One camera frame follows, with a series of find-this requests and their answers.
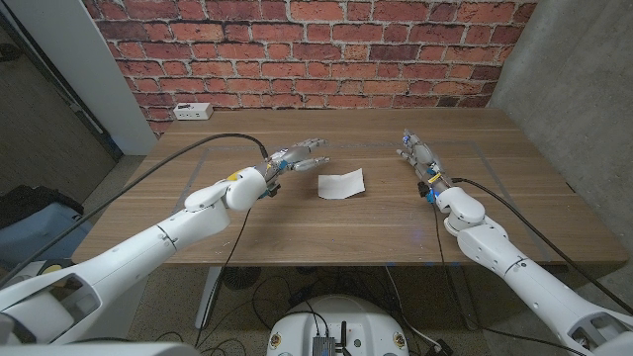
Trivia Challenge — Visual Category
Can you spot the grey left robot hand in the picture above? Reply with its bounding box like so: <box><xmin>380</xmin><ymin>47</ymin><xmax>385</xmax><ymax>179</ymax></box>
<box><xmin>256</xmin><ymin>138</ymin><xmax>331</xmax><ymax>192</ymax></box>

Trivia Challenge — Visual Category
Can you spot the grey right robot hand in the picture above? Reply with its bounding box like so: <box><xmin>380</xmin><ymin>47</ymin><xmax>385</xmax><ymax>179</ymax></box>
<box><xmin>396</xmin><ymin>129</ymin><xmax>454</xmax><ymax>197</ymax></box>

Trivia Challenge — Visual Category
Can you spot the white paper shipping label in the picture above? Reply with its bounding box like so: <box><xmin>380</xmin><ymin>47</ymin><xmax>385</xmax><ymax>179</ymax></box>
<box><xmin>316</xmin><ymin>167</ymin><xmax>366</xmax><ymax>201</ymax></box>

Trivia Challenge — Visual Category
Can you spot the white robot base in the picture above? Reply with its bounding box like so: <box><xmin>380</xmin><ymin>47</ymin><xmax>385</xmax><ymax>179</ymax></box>
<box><xmin>266</xmin><ymin>295</ymin><xmax>410</xmax><ymax>356</ymax></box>

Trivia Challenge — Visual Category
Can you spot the red brick printed backdrop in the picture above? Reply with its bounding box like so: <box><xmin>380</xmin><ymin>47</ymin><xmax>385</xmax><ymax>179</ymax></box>
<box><xmin>81</xmin><ymin>0</ymin><xmax>539</xmax><ymax>137</ymax></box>

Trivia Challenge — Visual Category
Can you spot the white power strip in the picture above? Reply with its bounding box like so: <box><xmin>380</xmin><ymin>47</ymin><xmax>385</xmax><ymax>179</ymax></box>
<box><xmin>172</xmin><ymin>102</ymin><xmax>215</xmax><ymax>122</ymax></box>

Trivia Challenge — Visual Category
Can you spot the black round floor fan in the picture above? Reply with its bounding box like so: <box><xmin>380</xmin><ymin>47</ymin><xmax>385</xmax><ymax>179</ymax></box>
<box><xmin>222</xmin><ymin>266</ymin><xmax>262</xmax><ymax>291</ymax></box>

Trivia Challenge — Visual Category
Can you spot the grey table leg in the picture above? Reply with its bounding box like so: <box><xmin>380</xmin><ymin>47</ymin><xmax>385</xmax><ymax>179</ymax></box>
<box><xmin>450</xmin><ymin>286</ymin><xmax>481</xmax><ymax>331</ymax></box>

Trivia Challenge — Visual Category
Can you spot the white table leg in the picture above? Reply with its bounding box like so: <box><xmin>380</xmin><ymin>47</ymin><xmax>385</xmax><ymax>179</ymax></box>
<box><xmin>195</xmin><ymin>266</ymin><xmax>224</xmax><ymax>330</ymax></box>

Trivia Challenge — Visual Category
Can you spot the black bag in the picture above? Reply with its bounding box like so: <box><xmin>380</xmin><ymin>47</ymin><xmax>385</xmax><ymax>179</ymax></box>
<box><xmin>0</xmin><ymin>185</ymin><xmax>85</xmax><ymax>229</ymax></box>

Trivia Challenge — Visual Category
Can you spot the blue plastic bin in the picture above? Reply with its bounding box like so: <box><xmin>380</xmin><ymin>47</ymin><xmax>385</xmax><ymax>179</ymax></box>
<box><xmin>0</xmin><ymin>200</ymin><xmax>95</xmax><ymax>271</ymax></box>

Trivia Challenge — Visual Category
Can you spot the thin black cable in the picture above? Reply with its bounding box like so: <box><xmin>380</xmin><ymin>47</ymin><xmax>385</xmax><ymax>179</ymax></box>
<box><xmin>195</xmin><ymin>207</ymin><xmax>253</xmax><ymax>348</ymax></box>
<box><xmin>430</xmin><ymin>201</ymin><xmax>588</xmax><ymax>356</ymax></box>

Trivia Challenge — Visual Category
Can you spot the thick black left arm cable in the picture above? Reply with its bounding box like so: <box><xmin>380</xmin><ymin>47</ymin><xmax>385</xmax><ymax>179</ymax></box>
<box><xmin>0</xmin><ymin>132</ymin><xmax>271</xmax><ymax>288</ymax></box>

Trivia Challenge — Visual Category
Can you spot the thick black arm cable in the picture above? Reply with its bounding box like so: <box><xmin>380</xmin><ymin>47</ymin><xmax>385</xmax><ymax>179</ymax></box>
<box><xmin>0</xmin><ymin>132</ymin><xmax>271</xmax><ymax>288</ymax></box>
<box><xmin>452</xmin><ymin>176</ymin><xmax>633</xmax><ymax>315</ymax></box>

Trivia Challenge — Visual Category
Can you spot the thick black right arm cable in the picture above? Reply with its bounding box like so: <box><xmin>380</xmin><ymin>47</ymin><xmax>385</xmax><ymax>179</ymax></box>
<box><xmin>452</xmin><ymin>176</ymin><xmax>633</xmax><ymax>315</ymax></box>

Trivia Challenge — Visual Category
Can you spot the white floor cable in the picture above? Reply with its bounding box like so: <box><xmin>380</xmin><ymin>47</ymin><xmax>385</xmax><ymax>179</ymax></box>
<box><xmin>385</xmin><ymin>266</ymin><xmax>444</xmax><ymax>350</ymax></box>

